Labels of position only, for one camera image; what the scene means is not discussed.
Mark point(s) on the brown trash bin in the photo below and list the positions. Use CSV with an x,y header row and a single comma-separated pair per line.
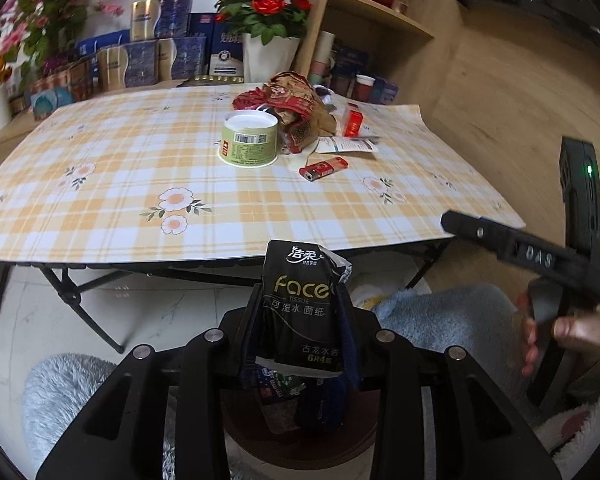
x,y
300,450

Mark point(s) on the gold leaf tray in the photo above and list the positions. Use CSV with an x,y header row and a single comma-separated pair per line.
x,y
210,81

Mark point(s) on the black tv cabinet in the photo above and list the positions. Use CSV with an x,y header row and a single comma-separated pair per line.
x,y
555,20

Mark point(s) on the red rose plant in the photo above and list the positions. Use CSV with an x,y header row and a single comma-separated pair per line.
x,y
265,5

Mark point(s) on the fluffy blue pajama leg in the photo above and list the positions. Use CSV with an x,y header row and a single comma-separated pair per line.
x,y
455,320

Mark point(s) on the white flower pot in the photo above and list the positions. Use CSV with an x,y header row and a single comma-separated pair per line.
x,y
270,60

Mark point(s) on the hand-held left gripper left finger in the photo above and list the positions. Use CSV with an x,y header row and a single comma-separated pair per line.
x,y
250,340

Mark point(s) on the red gold snack bag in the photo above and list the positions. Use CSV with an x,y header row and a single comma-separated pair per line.
x,y
295,95

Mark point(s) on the striped decorative basket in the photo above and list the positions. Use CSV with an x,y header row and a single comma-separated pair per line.
x,y
62,92

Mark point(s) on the red lighter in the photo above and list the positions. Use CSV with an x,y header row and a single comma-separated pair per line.
x,y
325,167

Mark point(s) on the clear perfume bottle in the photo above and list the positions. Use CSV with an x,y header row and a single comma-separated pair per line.
x,y
400,4

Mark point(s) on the row of small brown bottles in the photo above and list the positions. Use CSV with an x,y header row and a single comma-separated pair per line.
x,y
20,105

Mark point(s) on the white ribbed vase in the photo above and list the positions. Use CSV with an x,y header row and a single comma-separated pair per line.
x,y
1,110

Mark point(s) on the flat blue box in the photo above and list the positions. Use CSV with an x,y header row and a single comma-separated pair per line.
x,y
102,42

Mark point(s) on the white packet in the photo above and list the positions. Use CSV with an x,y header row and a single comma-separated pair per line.
x,y
345,145

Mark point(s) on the pink blossom plant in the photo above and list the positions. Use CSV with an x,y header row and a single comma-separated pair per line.
x,y
45,10

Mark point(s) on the green cup with white lid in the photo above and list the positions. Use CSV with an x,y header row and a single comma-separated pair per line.
x,y
247,147

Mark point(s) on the folding table with checked cloth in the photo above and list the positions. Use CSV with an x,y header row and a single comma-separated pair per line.
x,y
130,160

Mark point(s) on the small blue red-label box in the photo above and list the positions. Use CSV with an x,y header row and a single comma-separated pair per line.
x,y
275,382

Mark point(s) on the person's right hand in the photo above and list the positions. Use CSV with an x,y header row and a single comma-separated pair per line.
x,y
580,332

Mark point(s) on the brown glass cup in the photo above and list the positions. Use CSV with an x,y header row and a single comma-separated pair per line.
x,y
340,86

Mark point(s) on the black folding table frame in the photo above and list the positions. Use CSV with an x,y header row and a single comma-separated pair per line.
x,y
72,292

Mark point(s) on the white blue emblem box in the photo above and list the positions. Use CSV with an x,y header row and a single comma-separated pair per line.
x,y
227,55

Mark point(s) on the red cup with white lid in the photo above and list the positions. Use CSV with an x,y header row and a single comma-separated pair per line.
x,y
365,89

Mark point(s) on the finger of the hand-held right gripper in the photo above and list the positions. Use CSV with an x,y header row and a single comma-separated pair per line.
x,y
472,232

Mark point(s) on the purple small box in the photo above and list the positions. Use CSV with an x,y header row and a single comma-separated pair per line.
x,y
385,92

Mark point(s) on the dark blue moon gift box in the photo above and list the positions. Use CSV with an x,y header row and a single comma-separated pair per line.
x,y
352,60

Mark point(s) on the grey fluffy slipper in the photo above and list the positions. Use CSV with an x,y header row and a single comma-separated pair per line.
x,y
65,390

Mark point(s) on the small red box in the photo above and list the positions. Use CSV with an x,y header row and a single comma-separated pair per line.
x,y
352,122

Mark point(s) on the black tissue pack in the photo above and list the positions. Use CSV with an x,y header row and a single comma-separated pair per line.
x,y
300,310

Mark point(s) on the stack of paper cups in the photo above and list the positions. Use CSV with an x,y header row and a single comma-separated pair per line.
x,y
322,55

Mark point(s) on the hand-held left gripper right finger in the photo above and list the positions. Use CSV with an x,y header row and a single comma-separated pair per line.
x,y
350,345

